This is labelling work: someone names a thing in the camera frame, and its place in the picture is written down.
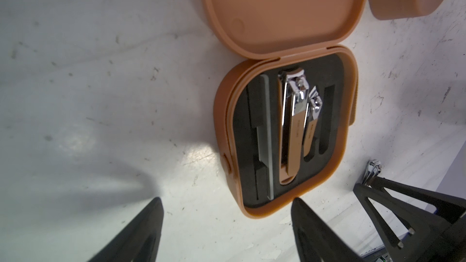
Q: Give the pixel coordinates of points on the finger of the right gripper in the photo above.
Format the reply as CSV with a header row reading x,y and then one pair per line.
x,y
448,207
405,230

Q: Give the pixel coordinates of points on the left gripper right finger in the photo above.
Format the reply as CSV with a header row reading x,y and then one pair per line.
x,y
315,241

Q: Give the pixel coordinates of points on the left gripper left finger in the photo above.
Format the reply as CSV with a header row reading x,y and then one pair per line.
x,y
139,240

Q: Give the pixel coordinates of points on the small brown clipper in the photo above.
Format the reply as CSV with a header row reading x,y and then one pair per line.
x,y
315,104
373,169

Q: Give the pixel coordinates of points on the large brown nail clipper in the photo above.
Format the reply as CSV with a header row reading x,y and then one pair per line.
x,y
293,106

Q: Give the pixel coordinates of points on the grey nail file brown case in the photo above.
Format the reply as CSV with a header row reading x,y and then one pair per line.
x,y
264,136

